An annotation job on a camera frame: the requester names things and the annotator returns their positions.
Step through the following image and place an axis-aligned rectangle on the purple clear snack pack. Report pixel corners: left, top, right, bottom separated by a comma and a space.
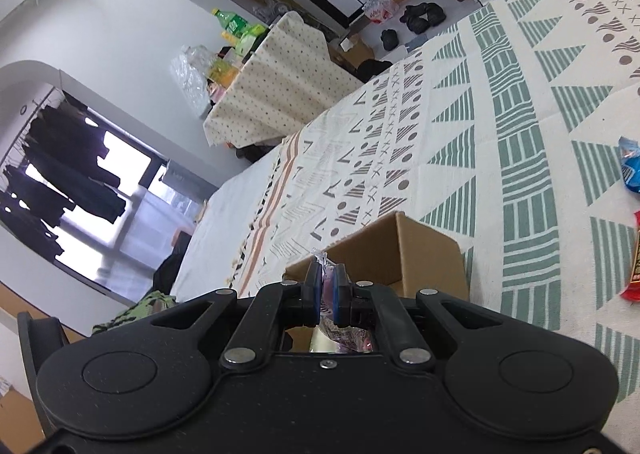
311, 252, 374, 354

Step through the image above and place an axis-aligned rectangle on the red snack bar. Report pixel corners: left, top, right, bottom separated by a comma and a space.
620, 210, 640, 304

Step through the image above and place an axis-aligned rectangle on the blue candy wrapper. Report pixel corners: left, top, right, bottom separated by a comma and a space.
617, 136, 640, 194

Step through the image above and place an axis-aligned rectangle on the round table with dotted cloth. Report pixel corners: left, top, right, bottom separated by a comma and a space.
203, 12, 362, 148

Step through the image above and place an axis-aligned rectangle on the yellow oil bottle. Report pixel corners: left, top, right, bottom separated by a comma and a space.
207, 58, 240, 89

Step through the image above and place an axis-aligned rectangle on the green soda bottle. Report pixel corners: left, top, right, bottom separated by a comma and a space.
212, 9, 252, 38

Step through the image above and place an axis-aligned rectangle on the pink white plastic bag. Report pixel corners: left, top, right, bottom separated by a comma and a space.
363, 0, 399, 24

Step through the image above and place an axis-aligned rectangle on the black shoes pile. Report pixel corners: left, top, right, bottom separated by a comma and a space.
381, 2, 447, 51

